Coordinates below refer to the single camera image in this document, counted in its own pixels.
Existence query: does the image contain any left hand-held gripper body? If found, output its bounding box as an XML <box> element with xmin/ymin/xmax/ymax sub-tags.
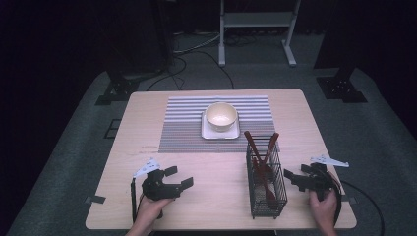
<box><xmin>133</xmin><ymin>157</ymin><xmax>183</xmax><ymax>202</ymax></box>

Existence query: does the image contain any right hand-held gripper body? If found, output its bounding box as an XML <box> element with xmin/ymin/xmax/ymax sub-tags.
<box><xmin>294</xmin><ymin>154</ymin><xmax>350</xmax><ymax>202</ymax></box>

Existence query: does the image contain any person's left hand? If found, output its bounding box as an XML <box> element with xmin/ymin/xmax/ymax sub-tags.
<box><xmin>132</xmin><ymin>194</ymin><xmax>175</xmax><ymax>236</ymax></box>

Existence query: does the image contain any person's right hand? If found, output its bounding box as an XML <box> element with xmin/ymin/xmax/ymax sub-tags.
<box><xmin>308</xmin><ymin>188</ymin><xmax>339</xmax><ymax>232</ymax></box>

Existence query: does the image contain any dark red chopstick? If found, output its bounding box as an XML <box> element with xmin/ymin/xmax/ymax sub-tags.
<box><xmin>243</xmin><ymin>130</ymin><xmax>277</xmax><ymax>206</ymax></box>
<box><xmin>259</xmin><ymin>132</ymin><xmax>280</xmax><ymax>185</ymax></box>

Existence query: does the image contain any grey tape piece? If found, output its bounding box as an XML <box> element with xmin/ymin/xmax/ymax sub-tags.
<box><xmin>340</xmin><ymin>195</ymin><xmax>359</xmax><ymax>206</ymax></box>
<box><xmin>85</xmin><ymin>195</ymin><xmax>107</xmax><ymax>206</ymax></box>

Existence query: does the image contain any striped grey placemat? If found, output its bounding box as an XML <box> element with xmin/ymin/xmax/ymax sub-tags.
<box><xmin>158</xmin><ymin>94</ymin><xmax>280</xmax><ymax>154</ymax></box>

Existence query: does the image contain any white square plate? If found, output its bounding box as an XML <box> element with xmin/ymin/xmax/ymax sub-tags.
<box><xmin>201</xmin><ymin>110</ymin><xmax>241</xmax><ymax>141</ymax></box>

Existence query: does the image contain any cream bowl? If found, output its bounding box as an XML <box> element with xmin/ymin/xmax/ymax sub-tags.
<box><xmin>205</xmin><ymin>101</ymin><xmax>238</xmax><ymax>134</ymax></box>

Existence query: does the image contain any black stand base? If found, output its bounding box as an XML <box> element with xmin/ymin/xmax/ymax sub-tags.
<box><xmin>316</xmin><ymin>65</ymin><xmax>369</xmax><ymax>104</ymax></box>
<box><xmin>94</xmin><ymin>68</ymin><xmax>143</xmax><ymax>106</ymax></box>

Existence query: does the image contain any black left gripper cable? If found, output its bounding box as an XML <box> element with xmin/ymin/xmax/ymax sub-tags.
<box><xmin>130</xmin><ymin>177</ymin><xmax>138</xmax><ymax>224</ymax></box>

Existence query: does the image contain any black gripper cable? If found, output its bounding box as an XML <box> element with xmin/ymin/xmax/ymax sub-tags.
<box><xmin>326</xmin><ymin>170</ymin><xmax>386</xmax><ymax>236</ymax></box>
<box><xmin>130</xmin><ymin>177</ymin><xmax>138</xmax><ymax>224</ymax></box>

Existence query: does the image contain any black wire basket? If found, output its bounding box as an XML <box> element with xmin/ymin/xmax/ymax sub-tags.
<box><xmin>245</xmin><ymin>135</ymin><xmax>289</xmax><ymax>220</ymax></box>

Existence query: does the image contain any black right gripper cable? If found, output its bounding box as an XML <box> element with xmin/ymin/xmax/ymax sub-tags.
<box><xmin>326</xmin><ymin>170</ymin><xmax>386</xmax><ymax>236</ymax></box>

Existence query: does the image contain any black floor cable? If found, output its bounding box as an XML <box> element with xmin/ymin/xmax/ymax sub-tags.
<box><xmin>146</xmin><ymin>48</ymin><xmax>236</xmax><ymax>92</ymax></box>

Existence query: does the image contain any grey floor cable bundle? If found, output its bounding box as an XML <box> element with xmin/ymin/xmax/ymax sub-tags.
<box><xmin>172</xmin><ymin>30</ymin><xmax>221</xmax><ymax>56</ymax></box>

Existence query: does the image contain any white metal stand frame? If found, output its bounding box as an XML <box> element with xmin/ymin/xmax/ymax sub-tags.
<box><xmin>217</xmin><ymin>0</ymin><xmax>302</xmax><ymax>69</ymax></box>

